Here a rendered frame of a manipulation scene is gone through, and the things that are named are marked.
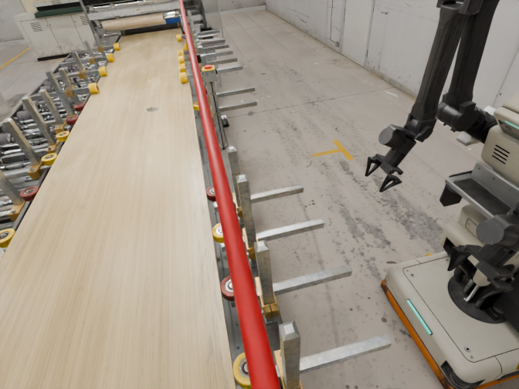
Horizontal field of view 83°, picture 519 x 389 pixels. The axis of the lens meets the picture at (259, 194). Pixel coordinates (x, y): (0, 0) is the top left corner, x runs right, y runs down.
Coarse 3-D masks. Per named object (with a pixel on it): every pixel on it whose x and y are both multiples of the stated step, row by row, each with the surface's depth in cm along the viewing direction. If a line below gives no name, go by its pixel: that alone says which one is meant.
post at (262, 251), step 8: (264, 240) 81; (256, 248) 79; (264, 248) 79; (256, 256) 80; (264, 256) 80; (264, 264) 82; (264, 272) 85; (264, 280) 87; (272, 280) 88; (264, 288) 90; (272, 288) 91; (264, 296) 93; (272, 296) 94; (272, 320) 104
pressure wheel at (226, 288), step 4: (228, 276) 97; (224, 280) 96; (228, 280) 96; (224, 284) 95; (228, 284) 95; (220, 288) 95; (224, 288) 94; (228, 288) 94; (224, 292) 93; (228, 292) 93; (232, 292) 93; (224, 296) 94; (228, 296) 92; (232, 296) 92; (228, 300) 94; (232, 300) 93
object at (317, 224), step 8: (296, 224) 123; (304, 224) 123; (312, 224) 123; (320, 224) 123; (264, 232) 121; (272, 232) 121; (280, 232) 121; (288, 232) 121; (296, 232) 122; (224, 248) 118
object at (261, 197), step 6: (294, 186) 143; (300, 186) 143; (264, 192) 142; (270, 192) 141; (276, 192) 141; (282, 192) 141; (288, 192) 142; (294, 192) 142; (300, 192) 143; (252, 198) 139; (258, 198) 140; (264, 198) 140; (270, 198) 141; (216, 204) 138; (234, 204) 138; (216, 210) 138
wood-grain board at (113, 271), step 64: (128, 64) 300; (128, 128) 189; (192, 128) 181; (64, 192) 142; (128, 192) 138; (192, 192) 133; (64, 256) 111; (128, 256) 108; (192, 256) 106; (0, 320) 93; (64, 320) 91; (128, 320) 89; (192, 320) 88; (0, 384) 79; (64, 384) 77; (128, 384) 76; (192, 384) 75
